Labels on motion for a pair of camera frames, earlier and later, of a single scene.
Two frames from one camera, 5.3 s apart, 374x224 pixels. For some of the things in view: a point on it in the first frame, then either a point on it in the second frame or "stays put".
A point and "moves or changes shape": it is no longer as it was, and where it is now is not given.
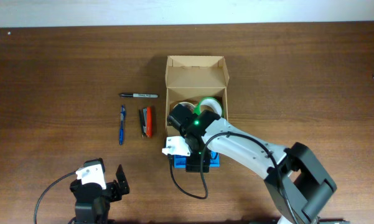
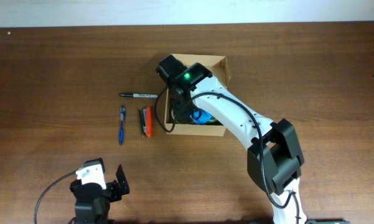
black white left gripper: x=114 y=188 stays put
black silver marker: x=139 y=95 stays put
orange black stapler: x=145 y=116 stays put
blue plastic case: x=180 y=161 moves or changes shape
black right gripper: x=197 y=168 -> x=180 y=111
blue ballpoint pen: x=121 y=128 stays put
